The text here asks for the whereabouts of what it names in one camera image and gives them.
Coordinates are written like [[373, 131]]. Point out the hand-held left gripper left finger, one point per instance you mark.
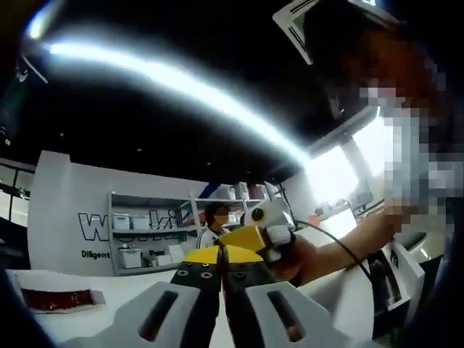
[[137, 319]]

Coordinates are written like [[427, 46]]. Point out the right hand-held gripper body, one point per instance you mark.
[[272, 215]]

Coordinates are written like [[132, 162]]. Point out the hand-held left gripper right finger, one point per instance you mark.
[[308, 319]]

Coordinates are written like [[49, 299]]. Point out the row of red coffee packets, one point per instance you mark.
[[54, 299]]

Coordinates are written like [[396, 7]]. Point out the person's right hand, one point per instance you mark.
[[297, 261]]

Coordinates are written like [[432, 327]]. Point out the black stand with screen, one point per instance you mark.
[[284, 199]]

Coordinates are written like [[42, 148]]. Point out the red bottle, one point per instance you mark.
[[314, 218]]

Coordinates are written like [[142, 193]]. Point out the white cardboard box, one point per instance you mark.
[[98, 297]]

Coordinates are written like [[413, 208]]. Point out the grey metal shelving rack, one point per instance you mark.
[[110, 235]]

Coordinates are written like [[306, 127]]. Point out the row of white storage bins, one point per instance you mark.
[[139, 222]]

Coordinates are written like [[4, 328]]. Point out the white panel with black label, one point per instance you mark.
[[409, 268]]

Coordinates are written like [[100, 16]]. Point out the long ceiling light strip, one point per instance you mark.
[[163, 76]]

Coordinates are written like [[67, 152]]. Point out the person's head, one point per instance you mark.
[[380, 54]]

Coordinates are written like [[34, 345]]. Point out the ceiling air conditioner unit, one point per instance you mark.
[[290, 21]]

